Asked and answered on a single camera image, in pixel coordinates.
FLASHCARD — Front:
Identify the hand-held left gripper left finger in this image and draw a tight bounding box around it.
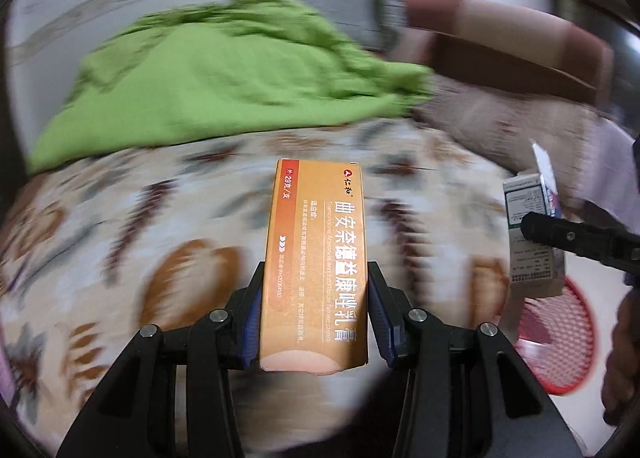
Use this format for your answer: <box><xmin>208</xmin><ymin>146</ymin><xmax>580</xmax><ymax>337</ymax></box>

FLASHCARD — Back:
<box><xmin>57</xmin><ymin>261</ymin><xmax>266</xmax><ymax>458</ymax></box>

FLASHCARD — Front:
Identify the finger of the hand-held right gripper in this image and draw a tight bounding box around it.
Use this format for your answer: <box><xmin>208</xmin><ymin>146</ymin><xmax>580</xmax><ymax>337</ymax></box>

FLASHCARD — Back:
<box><xmin>520</xmin><ymin>212</ymin><xmax>640</xmax><ymax>274</ymax></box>

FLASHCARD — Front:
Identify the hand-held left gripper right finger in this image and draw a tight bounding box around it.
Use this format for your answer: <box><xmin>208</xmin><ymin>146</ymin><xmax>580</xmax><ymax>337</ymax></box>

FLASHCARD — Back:
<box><xmin>367</xmin><ymin>261</ymin><xmax>583</xmax><ymax>458</ymax></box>

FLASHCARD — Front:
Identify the small white box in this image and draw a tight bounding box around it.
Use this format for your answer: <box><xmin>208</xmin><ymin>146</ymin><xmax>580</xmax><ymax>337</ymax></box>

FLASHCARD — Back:
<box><xmin>502</xmin><ymin>141</ymin><xmax>568</xmax><ymax>299</ymax></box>

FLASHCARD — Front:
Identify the red plastic basket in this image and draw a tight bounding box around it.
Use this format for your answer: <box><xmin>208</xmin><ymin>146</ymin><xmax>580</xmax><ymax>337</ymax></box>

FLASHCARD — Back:
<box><xmin>515</xmin><ymin>278</ymin><xmax>598</xmax><ymax>396</ymax></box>

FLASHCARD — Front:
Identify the orange box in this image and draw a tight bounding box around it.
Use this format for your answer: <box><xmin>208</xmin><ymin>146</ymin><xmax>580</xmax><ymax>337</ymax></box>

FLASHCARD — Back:
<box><xmin>259</xmin><ymin>158</ymin><xmax>371</xmax><ymax>375</ymax></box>

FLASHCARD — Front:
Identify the person's right hand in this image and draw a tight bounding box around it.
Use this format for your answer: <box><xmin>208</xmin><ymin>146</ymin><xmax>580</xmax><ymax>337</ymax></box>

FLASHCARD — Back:
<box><xmin>600</xmin><ymin>288</ymin><xmax>640</xmax><ymax>426</ymax></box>

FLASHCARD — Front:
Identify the striped beige pillow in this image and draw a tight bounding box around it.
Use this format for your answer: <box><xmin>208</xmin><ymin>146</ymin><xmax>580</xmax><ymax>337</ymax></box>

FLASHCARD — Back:
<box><xmin>415</xmin><ymin>76</ymin><xmax>640</xmax><ymax>219</ymax></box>

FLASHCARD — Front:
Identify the leaf-print blanket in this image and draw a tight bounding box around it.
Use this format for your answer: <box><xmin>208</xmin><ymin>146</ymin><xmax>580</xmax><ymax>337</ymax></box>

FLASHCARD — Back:
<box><xmin>0</xmin><ymin>115</ymin><xmax>566</xmax><ymax>458</ymax></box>

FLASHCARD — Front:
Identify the brown upholstered headboard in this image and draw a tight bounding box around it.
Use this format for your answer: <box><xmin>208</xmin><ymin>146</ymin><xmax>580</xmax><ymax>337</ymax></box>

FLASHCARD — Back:
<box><xmin>402</xmin><ymin>0</ymin><xmax>616</xmax><ymax>104</ymax></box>

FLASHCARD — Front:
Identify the green quilt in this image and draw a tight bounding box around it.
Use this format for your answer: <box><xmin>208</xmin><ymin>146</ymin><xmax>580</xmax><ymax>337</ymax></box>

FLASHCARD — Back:
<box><xmin>27</xmin><ymin>0</ymin><xmax>436</xmax><ymax>174</ymax></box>

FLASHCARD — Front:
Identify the grey quilted pillow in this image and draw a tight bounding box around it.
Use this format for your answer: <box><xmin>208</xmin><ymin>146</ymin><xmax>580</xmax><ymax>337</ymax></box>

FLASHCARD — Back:
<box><xmin>240</xmin><ymin>0</ymin><xmax>406</xmax><ymax>56</ymax></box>

